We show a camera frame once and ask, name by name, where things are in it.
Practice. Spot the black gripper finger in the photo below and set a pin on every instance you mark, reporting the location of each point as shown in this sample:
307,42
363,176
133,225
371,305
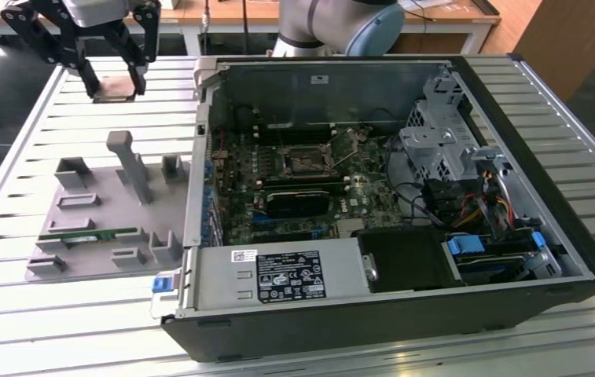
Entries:
69,51
143,39

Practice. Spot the silver square CPU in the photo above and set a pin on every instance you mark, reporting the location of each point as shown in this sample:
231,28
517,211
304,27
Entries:
113,89

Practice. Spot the CPU socket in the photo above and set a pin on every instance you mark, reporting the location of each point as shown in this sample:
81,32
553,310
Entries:
306,161

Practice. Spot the black RAM slot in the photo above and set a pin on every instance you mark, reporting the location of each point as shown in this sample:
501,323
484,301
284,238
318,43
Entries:
303,183

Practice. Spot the wooden desk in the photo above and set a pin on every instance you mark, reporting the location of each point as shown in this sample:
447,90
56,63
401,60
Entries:
235,19

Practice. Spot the green RAM stick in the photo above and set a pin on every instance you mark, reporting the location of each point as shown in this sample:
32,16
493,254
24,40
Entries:
96,235

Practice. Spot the metal locking lever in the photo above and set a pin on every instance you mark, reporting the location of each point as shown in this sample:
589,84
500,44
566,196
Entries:
347,158

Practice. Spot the grey plastic parts rack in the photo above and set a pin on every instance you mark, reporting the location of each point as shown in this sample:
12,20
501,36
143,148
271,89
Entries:
104,251

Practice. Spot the green motherboard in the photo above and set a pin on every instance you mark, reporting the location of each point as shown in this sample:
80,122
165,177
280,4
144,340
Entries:
366,204

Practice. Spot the blue case latch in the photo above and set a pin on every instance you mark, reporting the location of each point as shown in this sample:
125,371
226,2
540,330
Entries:
163,285

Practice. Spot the silver metal drive cage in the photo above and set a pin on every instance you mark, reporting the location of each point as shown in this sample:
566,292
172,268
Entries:
437,149

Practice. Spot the grey power supply with label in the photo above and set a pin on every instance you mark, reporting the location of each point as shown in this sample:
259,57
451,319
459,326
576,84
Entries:
282,271

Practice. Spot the black drive bay cover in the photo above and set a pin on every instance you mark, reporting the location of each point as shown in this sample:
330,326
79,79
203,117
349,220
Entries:
407,259

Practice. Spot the blue disk carrier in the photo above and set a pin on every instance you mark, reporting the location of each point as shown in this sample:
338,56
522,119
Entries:
465,245

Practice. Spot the brown wooden cabinet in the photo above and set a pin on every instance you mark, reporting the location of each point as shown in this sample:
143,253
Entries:
576,43

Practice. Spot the black open PC case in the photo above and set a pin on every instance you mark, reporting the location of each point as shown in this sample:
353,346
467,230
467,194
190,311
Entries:
382,322

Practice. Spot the blue plastic clip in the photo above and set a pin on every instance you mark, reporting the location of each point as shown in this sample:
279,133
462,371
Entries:
538,240

